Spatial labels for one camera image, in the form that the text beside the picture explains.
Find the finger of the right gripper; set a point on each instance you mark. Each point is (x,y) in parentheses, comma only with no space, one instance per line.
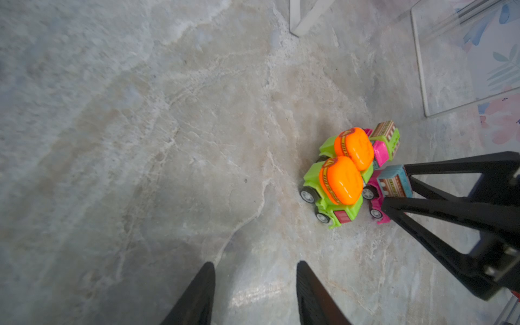
(497,178)
(492,264)

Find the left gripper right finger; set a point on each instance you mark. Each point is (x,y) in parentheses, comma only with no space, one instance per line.
(316,306)

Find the pink truck green top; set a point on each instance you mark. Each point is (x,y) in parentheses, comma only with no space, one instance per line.
(385,139)

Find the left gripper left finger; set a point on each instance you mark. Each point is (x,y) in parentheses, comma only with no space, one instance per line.
(195,305)

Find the wooden two-tier white-frame shelf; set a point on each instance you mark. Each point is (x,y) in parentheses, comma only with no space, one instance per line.
(465,53)

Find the green orange toy truck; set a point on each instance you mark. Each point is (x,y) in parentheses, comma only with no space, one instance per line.
(334,187)
(353,143)

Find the pink truck blue top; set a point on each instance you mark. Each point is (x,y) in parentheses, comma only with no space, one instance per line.
(391,181)

